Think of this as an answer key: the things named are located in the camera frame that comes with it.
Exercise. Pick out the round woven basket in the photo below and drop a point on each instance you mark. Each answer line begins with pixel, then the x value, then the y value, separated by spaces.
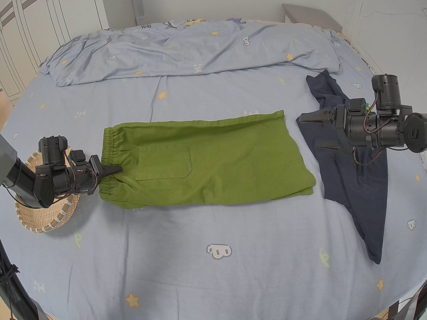
pixel 63 212

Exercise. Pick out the dark blue garment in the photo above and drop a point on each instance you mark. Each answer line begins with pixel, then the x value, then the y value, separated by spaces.
pixel 360 185

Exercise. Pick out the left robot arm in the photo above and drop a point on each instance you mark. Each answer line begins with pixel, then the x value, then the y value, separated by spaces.
pixel 23 182

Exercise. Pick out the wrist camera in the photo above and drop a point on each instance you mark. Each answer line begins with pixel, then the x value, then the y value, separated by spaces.
pixel 356 106
pixel 78 157

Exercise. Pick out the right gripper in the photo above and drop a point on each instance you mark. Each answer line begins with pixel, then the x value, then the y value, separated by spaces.
pixel 358 130

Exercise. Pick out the green shorts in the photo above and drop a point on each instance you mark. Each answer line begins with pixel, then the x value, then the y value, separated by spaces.
pixel 216 158

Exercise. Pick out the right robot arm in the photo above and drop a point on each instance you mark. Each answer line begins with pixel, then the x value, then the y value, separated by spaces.
pixel 387 92

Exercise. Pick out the grey bedside table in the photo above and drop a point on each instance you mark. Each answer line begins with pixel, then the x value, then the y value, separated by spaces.
pixel 310 15

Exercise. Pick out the pale blue quilt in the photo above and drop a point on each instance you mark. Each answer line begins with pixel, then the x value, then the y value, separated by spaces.
pixel 183 52

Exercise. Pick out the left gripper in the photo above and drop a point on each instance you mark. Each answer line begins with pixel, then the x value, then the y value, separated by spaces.
pixel 83 177

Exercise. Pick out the white wardrobe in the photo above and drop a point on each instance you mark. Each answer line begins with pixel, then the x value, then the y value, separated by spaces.
pixel 33 28

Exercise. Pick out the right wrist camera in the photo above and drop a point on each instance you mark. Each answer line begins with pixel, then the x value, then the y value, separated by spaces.
pixel 356 106

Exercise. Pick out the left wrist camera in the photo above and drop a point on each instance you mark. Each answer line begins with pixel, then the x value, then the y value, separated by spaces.
pixel 78 157

